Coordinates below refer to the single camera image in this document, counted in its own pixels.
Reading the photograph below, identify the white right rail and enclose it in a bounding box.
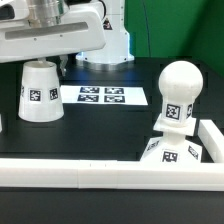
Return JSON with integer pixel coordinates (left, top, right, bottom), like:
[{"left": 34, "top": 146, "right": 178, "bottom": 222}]
[{"left": 198, "top": 120, "right": 224, "bottom": 164}]

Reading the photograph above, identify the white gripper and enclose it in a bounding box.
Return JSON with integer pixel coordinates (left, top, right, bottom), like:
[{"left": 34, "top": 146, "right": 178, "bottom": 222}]
[{"left": 0, "top": 0, "right": 106, "bottom": 76}]

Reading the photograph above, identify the white front rail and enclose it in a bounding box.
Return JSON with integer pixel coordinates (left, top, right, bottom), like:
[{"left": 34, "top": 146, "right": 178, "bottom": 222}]
[{"left": 0, "top": 158, "right": 224, "bottom": 191}]

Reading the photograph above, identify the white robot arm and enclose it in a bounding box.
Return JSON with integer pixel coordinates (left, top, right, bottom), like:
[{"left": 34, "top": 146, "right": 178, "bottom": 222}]
[{"left": 0, "top": 0, "right": 134, "bottom": 70}]

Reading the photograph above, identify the white lamp base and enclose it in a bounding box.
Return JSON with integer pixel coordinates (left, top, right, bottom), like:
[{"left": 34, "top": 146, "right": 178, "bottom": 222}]
[{"left": 140, "top": 115, "right": 202, "bottom": 164}]

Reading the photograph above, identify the white lamp shade cone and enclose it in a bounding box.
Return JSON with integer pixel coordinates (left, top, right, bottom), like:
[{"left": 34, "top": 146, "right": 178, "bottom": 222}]
[{"left": 18, "top": 61, "right": 64, "bottom": 122}]

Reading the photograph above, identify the white rail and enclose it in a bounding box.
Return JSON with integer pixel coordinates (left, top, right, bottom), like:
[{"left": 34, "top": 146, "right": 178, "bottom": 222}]
[
  {"left": 0, "top": 158, "right": 224, "bottom": 191},
  {"left": 198, "top": 120, "right": 224, "bottom": 164}
]

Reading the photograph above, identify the white marker sheet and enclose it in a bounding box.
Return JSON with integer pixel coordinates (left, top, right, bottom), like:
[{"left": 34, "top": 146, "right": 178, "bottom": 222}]
[{"left": 61, "top": 85, "right": 147, "bottom": 106}]

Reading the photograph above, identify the white lamp bulb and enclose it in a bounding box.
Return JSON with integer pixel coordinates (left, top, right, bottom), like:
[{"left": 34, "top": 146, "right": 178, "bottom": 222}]
[{"left": 158, "top": 61, "right": 203, "bottom": 128}]

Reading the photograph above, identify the white object at left edge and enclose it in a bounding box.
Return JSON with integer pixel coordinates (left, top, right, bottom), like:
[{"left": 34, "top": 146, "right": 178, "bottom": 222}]
[{"left": 0, "top": 114, "right": 3, "bottom": 133}]

